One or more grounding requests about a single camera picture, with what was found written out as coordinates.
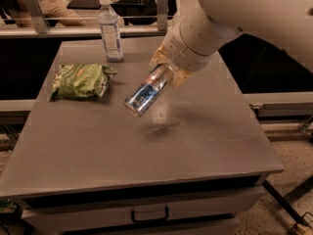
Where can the left metal railing post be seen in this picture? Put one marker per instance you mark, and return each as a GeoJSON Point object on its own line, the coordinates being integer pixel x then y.
{"type": "Point", "coordinates": [37, 18]}

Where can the person in beige trousers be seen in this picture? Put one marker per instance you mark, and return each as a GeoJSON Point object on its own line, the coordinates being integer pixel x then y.
{"type": "Point", "coordinates": [53, 9]}

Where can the green chip bag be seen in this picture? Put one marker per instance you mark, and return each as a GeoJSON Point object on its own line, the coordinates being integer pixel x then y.
{"type": "Point", "coordinates": [81, 81]}

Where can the dark background table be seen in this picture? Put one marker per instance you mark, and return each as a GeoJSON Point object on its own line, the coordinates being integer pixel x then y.
{"type": "Point", "coordinates": [136, 12]}

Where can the silver blue redbull can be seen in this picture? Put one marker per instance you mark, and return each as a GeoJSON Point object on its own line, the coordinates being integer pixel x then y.
{"type": "Point", "coordinates": [148, 92]}

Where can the grey drawer cabinet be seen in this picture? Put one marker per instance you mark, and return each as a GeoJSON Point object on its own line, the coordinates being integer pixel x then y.
{"type": "Point", "coordinates": [81, 167]}

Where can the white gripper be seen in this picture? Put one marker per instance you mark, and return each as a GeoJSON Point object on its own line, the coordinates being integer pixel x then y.
{"type": "Point", "coordinates": [180, 53]}

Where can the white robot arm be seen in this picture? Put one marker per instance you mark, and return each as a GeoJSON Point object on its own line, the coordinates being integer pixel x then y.
{"type": "Point", "coordinates": [286, 24]}

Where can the black drawer handle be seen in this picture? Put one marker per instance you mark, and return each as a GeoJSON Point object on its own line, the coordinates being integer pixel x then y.
{"type": "Point", "coordinates": [142, 216]}

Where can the clear plastic water bottle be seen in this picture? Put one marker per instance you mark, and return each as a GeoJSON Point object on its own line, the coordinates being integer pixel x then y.
{"type": "Point", "coordinates": [108, 21]}

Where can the middle metal railing post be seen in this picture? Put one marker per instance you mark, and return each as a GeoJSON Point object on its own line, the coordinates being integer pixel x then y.
{"type": "Point", "coordinates": [161, 8]}

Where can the metal railing post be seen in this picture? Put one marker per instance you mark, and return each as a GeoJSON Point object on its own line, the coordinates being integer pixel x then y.
{"type": "Point", "coordinates": [37, 18]}
{"type": "Point", "coordinates": [161, 8]}

